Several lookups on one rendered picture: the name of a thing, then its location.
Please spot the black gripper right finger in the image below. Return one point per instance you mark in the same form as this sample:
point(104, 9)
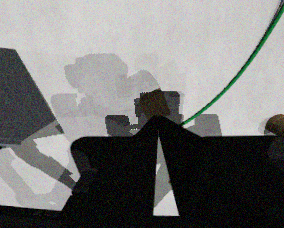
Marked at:
point(189, 158)

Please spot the dark green string with wooden stick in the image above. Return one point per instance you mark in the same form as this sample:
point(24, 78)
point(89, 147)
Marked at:
point(276, 19)

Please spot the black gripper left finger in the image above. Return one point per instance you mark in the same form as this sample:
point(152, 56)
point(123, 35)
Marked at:
point(136, 153)

